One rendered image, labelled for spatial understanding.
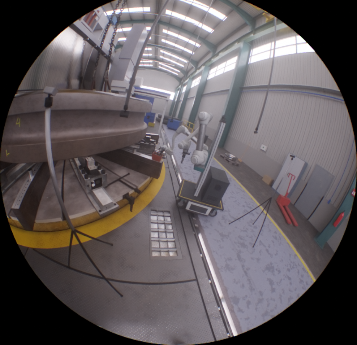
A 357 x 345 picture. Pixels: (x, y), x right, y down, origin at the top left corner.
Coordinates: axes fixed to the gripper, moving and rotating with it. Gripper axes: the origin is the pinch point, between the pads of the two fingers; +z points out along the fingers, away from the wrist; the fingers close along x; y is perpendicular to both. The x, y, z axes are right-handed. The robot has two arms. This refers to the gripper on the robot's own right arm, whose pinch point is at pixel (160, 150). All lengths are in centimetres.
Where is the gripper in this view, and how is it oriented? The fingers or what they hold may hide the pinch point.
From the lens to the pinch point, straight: 253.0
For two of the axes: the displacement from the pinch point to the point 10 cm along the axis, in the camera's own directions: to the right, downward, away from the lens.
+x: 9.5, 3.2, -0.7
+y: 2.7, -8.8, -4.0
